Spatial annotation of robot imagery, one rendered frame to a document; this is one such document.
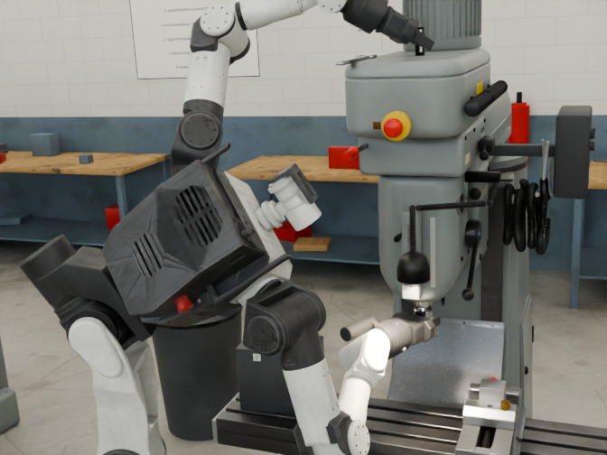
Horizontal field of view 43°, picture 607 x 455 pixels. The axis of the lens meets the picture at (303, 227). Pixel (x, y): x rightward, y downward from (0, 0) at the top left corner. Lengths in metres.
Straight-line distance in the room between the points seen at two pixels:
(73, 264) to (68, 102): 6.00
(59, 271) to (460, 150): 0.89
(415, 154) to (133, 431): 0.87
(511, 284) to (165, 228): 1.17
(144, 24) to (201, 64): 5.34
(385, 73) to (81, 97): 6.04
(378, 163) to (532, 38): 4.33
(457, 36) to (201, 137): 0.72
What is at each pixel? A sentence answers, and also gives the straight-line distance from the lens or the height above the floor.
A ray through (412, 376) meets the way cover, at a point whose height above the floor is 0.94.
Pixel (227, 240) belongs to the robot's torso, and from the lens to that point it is 1.44.
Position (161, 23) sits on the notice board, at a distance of 7.00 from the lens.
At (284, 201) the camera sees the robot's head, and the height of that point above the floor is 1.62.
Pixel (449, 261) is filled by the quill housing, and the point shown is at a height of 1.42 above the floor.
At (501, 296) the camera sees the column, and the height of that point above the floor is 1.18.
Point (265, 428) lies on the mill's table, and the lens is 2.15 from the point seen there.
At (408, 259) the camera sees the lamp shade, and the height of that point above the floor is 1.47.
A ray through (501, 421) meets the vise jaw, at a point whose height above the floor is 1.03.
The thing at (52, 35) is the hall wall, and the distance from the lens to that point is 7.66.
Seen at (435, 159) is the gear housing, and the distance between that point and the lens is 1.74.
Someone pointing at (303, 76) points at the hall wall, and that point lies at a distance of 6.45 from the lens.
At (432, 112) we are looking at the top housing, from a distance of 1.63.
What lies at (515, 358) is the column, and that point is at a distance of 2.44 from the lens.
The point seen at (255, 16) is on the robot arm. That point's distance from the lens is 1.80.
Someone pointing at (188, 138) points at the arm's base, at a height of 1.76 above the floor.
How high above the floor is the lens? 1.99
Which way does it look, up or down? 15 degrees down
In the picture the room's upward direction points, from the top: 3 degrees counter-clockwise
